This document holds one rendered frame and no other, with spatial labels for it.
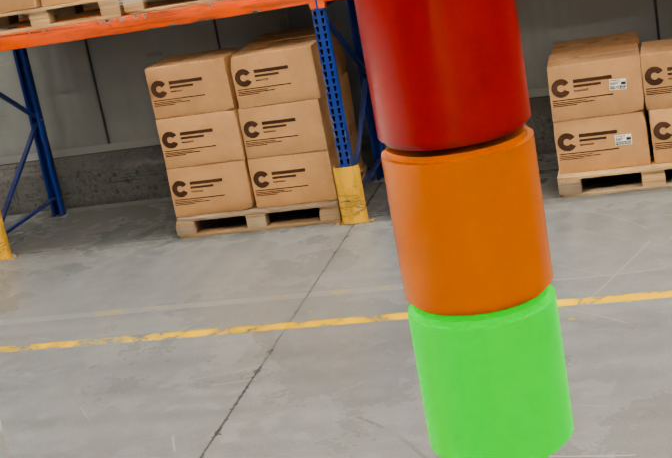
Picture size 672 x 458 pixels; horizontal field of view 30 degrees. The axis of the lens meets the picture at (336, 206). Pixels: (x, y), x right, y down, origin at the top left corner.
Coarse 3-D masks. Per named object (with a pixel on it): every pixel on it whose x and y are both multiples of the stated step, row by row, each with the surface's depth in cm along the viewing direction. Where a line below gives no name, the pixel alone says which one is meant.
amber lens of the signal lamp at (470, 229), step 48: (480, 144) 39; (528, 144) 39; (432, 192) 39; (480, 192) 39; (528, 192) 39; (432, 240) 39; (480, 240) 39; (528, 240) 40; (432, 288) 40; (480, 288) 39; (528, 288) 40
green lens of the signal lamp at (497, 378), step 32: (416, 320) 41; (448, 320) 40; (480, 320) 40; (512, 320) 40; (544, 320) 40; (416, 352) 42; (448, 352) 40; (480, 352) 40; (512, 352) 40; (544, 352) 41; (448, 384) 41; (480, 384) 40; (512, 384) 40; (544, 384) 41; (448, 416) 41; (480, 416) 41; (512, 416) 41; (544, 416) 41; (448, 448) 42; (480, 448) 41; (512, 448) 41; (544, 448) 41
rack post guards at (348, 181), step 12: (336, 168) 834; (348, 168) 833; (336, 180) 838; (348, 180) 835; (360, 180) 838; (348, 192) 838; (360, 192) 838; (348, 204) 840; (360, 204) 839; (0, 216) 909; (348, 216) 843; (360, 216) 841; (0, 228) 907; (0, 240) 909; (0, 252) 911
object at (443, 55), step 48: (384, 0) 38; (432, 0) 37; (480, 0) 37; (384, 48) 38; (432, 48) 37; (480, 48) 38; (384, 96) 39; (432, 96) 38; (480, 96) 38; (528, 96) 40; (432, 144) 38
